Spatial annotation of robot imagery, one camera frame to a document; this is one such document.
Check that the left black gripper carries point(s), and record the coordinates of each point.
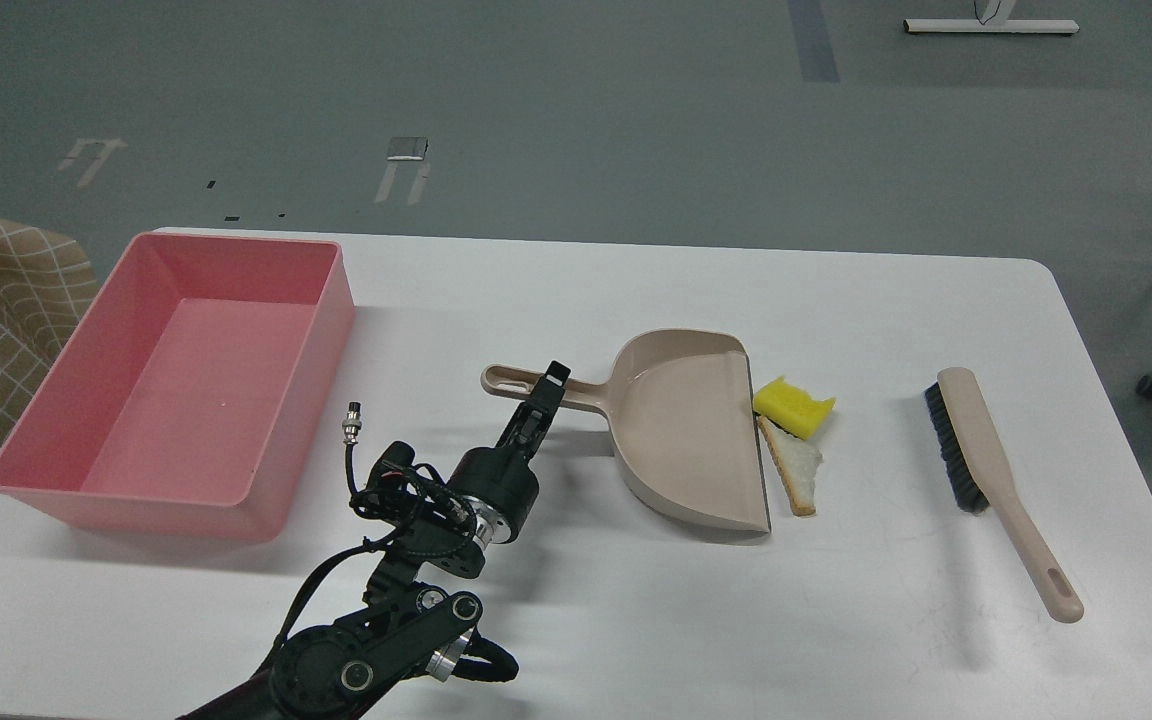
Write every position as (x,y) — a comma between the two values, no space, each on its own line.
(497,482)

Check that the beige plastic dustpan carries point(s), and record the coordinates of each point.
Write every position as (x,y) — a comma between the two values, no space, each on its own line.
(679,406)

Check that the yellow sponge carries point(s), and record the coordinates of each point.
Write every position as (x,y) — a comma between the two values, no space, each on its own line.
(792,408)

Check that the triangular bread slice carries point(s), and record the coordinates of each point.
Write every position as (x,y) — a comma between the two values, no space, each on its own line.
(797,463)

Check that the beige hand brush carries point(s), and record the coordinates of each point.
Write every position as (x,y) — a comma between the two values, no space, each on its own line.
(980,477)

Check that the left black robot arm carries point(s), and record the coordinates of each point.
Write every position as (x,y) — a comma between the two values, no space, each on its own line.
(406,628)

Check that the pink plastic bin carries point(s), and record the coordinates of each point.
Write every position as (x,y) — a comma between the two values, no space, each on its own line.
(188,397)

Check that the white stand base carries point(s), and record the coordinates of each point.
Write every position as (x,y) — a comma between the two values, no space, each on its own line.
(995,18)

